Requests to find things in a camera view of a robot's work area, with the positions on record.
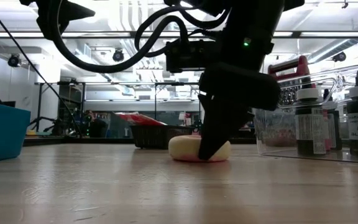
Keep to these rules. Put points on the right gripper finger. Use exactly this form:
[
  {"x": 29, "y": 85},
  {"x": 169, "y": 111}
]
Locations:
[{"x": 219, "y": 127}]

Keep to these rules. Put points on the clear plastic container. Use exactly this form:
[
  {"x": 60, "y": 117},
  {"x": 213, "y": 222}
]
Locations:
[{"x": 278, "y": 130}]

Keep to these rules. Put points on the black aluminium table frame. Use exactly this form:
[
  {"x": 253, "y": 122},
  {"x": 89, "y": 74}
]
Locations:
[{"x": 73, "y": 141}]

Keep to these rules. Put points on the teal plastic tray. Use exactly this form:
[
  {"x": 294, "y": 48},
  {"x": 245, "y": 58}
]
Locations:
[{"x": 2, "y": 133}]

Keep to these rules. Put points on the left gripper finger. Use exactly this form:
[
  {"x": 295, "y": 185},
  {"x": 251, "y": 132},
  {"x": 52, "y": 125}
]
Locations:
[{"x": 73, "y": 12}]

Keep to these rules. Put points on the dark grey food colouring bottle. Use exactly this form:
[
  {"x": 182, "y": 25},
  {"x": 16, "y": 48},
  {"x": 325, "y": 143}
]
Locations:
[{"x": 309, "y": 130}]

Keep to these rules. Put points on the pink food colouring bottle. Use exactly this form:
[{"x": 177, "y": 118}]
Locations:
[{"x": 328, "y": 124}]

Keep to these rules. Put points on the red-trimmed metal box grater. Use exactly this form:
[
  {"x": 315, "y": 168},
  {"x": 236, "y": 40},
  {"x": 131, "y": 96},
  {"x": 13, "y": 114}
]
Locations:
[{"x": 303, "y": 67}]

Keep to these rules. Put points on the toy donut pink icing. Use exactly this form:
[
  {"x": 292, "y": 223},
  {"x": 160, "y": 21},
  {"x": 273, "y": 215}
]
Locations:
[{"x": 182, "y": 149}]

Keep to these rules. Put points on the black hanging spotlight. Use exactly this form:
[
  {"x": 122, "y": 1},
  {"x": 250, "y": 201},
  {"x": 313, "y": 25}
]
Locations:
[
  {"x": 14, "y": 60},
  {"x": 118, "y": 55},
  {"x": 339, "y": 57}
]

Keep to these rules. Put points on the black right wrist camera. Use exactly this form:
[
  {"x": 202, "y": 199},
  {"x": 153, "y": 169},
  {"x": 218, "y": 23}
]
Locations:
[{"x": 188, "y": 57}]

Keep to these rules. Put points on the black background rig frame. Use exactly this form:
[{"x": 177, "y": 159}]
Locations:
[{"x": 155, "y": 102}]

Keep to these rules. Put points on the black slotted plastic basket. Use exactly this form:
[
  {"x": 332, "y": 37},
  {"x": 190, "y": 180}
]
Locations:
[{"x": 154, "y": 137}]

